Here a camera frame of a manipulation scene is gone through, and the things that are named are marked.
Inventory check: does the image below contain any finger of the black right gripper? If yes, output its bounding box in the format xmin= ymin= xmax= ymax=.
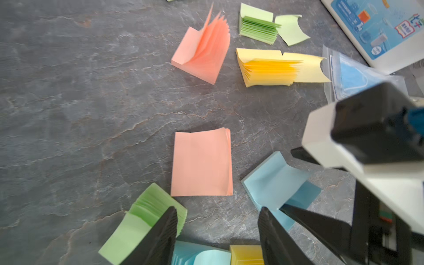
xmin=290 ymin=146 xmax=348 ymax=172
xmin=280 ymin=204 xmax=352 ymax=262

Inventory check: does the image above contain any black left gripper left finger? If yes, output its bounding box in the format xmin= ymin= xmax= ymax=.
xmin=122 ymin=206 xmax=178 ymax=265

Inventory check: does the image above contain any bag of blue face masks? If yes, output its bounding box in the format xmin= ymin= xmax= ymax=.
xmin=322 ymin=46 xmax=409 ymax=104

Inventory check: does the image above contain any pink memo pad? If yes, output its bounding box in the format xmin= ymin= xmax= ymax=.
xmin=171 ymin=128 xmax=233 ymax=197

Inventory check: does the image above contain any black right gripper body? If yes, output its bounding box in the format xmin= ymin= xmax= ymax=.
xmin=349 ymin=181 xmax=424 ymax=265

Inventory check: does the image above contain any green memo pad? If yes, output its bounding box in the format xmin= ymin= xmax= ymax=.
xmin=98 ymin=183 xmax=188 ymax=265
xmin=239 ymin=3 xmax=281 ymax=45

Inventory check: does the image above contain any white box with blue lid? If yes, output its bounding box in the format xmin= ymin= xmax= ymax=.
xmin=323 ymin=0 xmax=424 ymax=74

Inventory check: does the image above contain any red memo pad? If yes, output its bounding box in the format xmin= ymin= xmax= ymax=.
xmin=171 ymin=10 xmax=231 ymax=85

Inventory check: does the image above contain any small yellow memo pad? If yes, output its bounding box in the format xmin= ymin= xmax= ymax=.
xmin=230 ymin=245 xmax=265 ymax=265

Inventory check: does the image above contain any torn green memo page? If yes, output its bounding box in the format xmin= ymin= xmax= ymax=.
xmin=274 ymin=14 xmax=310 ymax=46

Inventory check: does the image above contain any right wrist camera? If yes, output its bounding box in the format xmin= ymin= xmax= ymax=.
xmin=301 ymin=82 xmax=424 ymax=234

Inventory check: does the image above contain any torn yellow memo page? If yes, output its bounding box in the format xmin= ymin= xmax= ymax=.
xmin=283 ymin=53 xmax=331 ymax=83

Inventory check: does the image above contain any blue memo pad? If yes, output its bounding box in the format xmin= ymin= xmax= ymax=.
xmin=171 ymin=241 xmax=231 ymax=265
xmin=241 ymin=151 xmax=321 ymax=231

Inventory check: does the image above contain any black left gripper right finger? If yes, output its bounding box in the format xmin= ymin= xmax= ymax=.
xmin=257 ymin=207 xmax=313 ymax=265

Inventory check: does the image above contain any large yellow memo pad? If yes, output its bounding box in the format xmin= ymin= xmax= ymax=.
xmin=236 ymin=48 xmax=303 ymax=87

